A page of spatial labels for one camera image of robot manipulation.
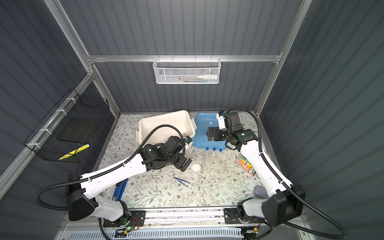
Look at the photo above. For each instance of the black wire mesh basket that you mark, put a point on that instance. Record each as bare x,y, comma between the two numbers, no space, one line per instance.
68,133

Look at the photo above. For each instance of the clear acrylic tube rack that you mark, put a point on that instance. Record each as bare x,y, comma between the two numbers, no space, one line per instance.
213,170

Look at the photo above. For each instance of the larger white evaporating dish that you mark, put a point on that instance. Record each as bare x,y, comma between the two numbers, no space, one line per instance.
196,168

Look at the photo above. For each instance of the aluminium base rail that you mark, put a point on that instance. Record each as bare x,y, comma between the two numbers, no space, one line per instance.
192,217

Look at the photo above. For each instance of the blue tweezers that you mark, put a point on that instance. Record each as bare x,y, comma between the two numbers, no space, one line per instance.
183,182

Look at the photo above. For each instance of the white wire mesh basket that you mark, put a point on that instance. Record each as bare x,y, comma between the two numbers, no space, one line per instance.
185,73

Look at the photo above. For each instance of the blue plastic bin lid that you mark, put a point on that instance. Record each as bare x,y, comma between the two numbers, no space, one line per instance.
203,122

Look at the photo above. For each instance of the blue handled tool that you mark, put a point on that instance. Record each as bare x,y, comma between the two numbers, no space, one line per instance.
119,190

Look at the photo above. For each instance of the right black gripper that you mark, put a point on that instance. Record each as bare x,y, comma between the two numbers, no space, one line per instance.
210,133

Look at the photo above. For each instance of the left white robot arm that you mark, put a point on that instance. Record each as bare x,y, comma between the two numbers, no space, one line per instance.
84,199

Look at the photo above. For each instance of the white bottle in basket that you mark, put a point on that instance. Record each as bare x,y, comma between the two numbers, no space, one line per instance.
208,77

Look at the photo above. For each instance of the coloured marker pack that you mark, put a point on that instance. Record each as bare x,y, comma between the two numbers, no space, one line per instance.
246,165

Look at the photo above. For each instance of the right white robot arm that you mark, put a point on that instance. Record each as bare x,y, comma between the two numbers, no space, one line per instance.
281,204

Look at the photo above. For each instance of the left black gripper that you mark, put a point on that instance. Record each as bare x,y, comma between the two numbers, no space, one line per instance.
180,163

